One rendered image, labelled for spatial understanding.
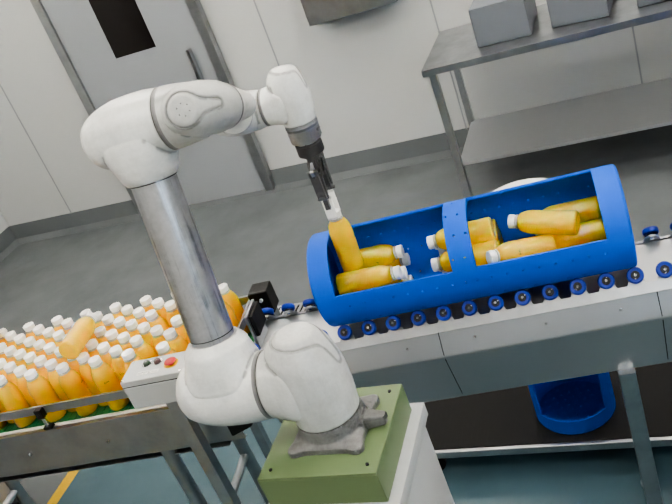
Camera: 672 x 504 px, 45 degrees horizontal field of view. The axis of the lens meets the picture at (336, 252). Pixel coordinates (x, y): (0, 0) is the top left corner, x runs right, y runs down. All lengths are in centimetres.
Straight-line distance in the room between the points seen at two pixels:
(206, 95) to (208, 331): 51
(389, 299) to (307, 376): 63
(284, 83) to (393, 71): 354
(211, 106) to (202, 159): 473
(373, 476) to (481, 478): 148
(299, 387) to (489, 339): 79
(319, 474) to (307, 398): 17
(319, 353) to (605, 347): 99
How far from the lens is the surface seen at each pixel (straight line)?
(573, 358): 245
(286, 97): 214
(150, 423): 265
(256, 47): 585
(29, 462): 298
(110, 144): 170
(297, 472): 183
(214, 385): 180
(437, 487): 209
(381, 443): 180
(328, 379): 173
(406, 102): 570
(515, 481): 315
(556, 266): 222
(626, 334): 238
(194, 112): 158
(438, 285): 224
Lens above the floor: 225
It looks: 27 degrees down
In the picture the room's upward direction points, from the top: 21 degrees counter-clockwise
